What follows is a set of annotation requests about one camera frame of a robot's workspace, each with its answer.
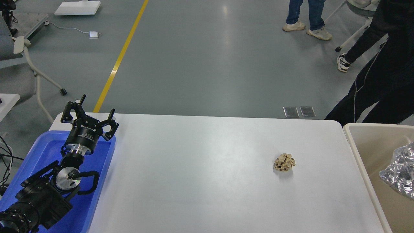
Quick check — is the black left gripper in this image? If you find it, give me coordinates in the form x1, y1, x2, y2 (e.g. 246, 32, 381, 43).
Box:
60, 94, 119, 155

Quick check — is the silver foil bag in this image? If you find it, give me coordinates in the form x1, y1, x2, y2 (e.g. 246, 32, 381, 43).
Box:
379, 142, 414, 200

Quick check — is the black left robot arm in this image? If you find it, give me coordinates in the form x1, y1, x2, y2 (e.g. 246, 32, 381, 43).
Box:
1, 94, 119, 233

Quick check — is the blue plastic tray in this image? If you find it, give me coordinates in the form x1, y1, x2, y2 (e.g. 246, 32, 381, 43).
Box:
0, 130, 116, 233

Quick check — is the white side table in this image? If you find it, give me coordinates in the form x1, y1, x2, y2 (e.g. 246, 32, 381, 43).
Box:
0, 93, 20, 121

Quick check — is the grey office chair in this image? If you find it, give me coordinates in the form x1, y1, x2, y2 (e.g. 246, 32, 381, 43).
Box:
0, 18, 67, 123

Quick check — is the grey metal platform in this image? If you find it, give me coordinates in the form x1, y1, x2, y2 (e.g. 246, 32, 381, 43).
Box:
12, 12, 49, 40

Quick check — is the white flat board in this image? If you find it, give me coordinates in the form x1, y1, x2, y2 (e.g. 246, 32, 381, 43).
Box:
54, 0, 101, 16

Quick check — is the crumpled brown paper ball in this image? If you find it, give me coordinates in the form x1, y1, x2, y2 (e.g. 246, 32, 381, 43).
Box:
274, 153, 296, 172

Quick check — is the metal floor plate left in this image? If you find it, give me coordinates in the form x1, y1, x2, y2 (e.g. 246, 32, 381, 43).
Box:
283, 106, 299, 118

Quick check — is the metal floor plate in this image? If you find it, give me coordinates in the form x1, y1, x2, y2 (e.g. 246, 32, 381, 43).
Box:
283, 106, 299, 118
299, 106, 317, 117

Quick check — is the metal floor plate right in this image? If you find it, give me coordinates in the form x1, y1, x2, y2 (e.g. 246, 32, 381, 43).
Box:
299, 106, 317, 117

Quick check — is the person in blue jeans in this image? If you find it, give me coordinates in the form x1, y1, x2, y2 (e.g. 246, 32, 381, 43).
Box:
282, 0, 332, 41

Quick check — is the beige plastic bin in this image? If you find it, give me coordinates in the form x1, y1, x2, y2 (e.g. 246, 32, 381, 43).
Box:
343, 123, 414, 233

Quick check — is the white rolling chair base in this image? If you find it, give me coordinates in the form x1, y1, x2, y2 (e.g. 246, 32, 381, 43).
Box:
324, 0, 380, 53

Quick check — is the person in black tracksuit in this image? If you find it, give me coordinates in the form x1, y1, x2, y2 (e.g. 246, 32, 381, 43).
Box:
325, 0, 413, 126

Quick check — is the white power adapter with cable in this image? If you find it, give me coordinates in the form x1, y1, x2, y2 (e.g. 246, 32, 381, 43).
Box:
43, 20, 101, 39

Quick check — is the black cables bundle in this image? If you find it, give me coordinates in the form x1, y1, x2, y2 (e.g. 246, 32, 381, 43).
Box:
0, 135, 25, 194

